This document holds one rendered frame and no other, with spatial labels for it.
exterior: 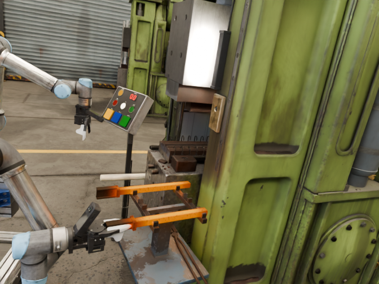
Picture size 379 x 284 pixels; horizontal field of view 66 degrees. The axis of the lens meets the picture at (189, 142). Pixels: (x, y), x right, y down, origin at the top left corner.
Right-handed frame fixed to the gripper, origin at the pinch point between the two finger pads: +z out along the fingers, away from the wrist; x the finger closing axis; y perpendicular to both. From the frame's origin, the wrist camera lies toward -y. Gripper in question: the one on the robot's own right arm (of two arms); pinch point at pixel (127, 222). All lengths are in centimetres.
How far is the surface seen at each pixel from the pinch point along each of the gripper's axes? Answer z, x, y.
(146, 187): 15.3, -23.1, -0.8
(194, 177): 47, -35, 3
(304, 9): 74, -13, -85
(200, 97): 52, -49, -38
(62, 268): -12, -88, 92
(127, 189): 6.8, -23.2, -0.8
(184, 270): 26.0, 2.2, 26.5
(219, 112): 48, -23, -36
